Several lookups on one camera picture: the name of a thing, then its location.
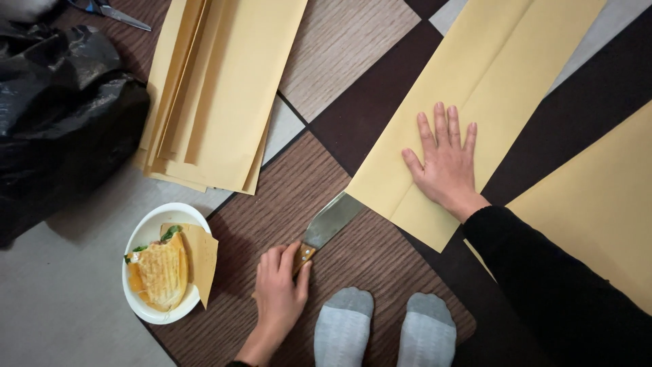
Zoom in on stack of yellow paper strips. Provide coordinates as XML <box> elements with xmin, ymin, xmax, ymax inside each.
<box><xmin>133</xmin><ymin>0</ymin><xmax>309</xmax><ymax>196</ymax></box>

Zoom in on grey cloth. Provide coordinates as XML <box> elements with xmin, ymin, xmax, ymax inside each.
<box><xmin>0</xmin><ymin>0</ymin><xmax>61</xmax><ymax>23</ymax></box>

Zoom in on person's right hand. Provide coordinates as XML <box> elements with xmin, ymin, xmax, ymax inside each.
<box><xmin>401</xmin><ymin>102</ymin><xmax>491</xmax><ymax>223</ymax></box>

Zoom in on person's right grey sock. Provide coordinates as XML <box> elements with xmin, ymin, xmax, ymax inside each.
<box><xmin>397</xmin><ymin>292</ymin><xmax>457</xmax><ymax>367</ymax></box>

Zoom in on steel scissors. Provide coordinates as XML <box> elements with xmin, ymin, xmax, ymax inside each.
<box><xmin>68</xmin><ymin>0</ymin><xmax>153</xmax><ymax>33</ymax></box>

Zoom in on person's left hand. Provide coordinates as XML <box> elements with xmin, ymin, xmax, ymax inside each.
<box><xmin>253</xmin><ymin>242</ymin><xmax>313</xmax><ymax>343</ymax></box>

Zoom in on white bowl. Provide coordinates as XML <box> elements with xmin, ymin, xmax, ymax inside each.
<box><xmin>121</xmin><ymin>202</ymin><xmax>214</xmax><ymax>326</ymax></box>

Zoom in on grilled sandwich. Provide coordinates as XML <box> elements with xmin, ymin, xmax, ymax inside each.
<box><xmin>124</xmin><ymin>225</ymin><xmax>190</xmax><ymax>313</ymax></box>

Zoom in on wooden-handled steel knife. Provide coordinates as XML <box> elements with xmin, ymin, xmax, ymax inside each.
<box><xmin>251</xmin><ymin>191</ymin><xmax>366</xmax><ymax>299</ymax></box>

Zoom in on large yellow paper sheet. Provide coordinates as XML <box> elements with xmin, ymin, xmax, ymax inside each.
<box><xmin>464</xmin><ymin>99</ymin><xmax>652</xmax><ymax>317</ymax></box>

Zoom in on brown patterned floor mat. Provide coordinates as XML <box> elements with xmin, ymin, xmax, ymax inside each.
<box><xmin>51</xmin><ymin>0</ymin><xmax>652</xmax><ymax>367</ymax></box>

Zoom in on person's left grey sock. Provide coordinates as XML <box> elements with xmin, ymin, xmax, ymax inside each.
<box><xmin>313</xmin><ymin>287</ymin><xmax>375</xmax><ymax>367</ymax></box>

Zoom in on black plastic bag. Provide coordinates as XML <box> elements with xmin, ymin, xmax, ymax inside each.
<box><xmin>0</xmin><ymin>19</ymin><xmax>151</xmax><ymax>249</ymax></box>

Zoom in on person's grey sock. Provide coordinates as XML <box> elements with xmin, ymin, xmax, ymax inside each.
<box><xmin>313</xmin><ymin>287</ymin><xmax>375</xmax><ymax>367</ymax></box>
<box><xmin>397</xmin><ymin>292</ymin><xmax>457</xmax><ymax>367</ymax></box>

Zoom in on small yellow paper piece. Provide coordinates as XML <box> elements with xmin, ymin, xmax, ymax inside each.
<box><xmin>159</xmin><ymin>222</ymin><xmax>220</xmax><ymax>311</ymax></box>

